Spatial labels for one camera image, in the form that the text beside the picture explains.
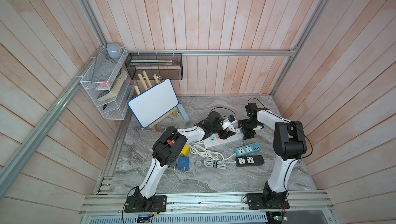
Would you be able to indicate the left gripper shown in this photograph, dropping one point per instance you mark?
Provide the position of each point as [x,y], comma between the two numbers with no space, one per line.
[225,134]

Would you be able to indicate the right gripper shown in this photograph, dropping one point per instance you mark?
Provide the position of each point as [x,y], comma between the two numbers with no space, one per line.
[247,134]

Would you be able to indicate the teal power strip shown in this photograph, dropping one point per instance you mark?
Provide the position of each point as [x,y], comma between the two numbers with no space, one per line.
[247,149]

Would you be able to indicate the black power strip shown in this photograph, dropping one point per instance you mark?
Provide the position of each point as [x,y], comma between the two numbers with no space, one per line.
[246,161]

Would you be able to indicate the yellow cube socket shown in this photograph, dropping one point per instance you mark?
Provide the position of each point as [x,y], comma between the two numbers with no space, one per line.
[185,151]

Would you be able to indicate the blue cube socket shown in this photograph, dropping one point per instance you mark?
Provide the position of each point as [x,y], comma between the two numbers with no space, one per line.
[183,163]

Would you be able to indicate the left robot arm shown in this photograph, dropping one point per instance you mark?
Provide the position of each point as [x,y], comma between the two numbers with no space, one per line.
[170,144]

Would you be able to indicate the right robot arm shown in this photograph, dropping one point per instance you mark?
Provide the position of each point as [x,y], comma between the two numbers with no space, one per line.
[289,143]

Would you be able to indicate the white power strip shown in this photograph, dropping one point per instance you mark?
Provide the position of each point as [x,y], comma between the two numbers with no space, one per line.
[215,140]

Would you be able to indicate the wooden easel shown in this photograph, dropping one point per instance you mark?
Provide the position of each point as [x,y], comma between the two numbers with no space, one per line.
[147,85]

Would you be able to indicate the black mesh basket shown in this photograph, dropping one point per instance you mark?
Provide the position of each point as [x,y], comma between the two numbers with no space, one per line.
[164,65]

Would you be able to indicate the wooden block on shelf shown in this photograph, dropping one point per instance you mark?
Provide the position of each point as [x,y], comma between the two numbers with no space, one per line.
[115,88]

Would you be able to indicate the grey round speaker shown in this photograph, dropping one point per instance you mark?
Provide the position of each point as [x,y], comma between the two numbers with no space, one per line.
[114,51]

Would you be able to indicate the whiteboard with blue frame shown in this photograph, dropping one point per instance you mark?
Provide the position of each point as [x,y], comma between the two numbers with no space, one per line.
[154,103]

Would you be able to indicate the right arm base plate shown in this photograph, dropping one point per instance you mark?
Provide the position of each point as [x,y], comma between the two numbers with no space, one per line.
[261,201]

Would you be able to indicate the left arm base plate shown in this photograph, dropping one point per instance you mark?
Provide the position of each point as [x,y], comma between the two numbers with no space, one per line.
[135,204]

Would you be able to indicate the white wire shelf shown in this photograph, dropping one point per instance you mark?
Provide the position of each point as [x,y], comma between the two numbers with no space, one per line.
[100,76]

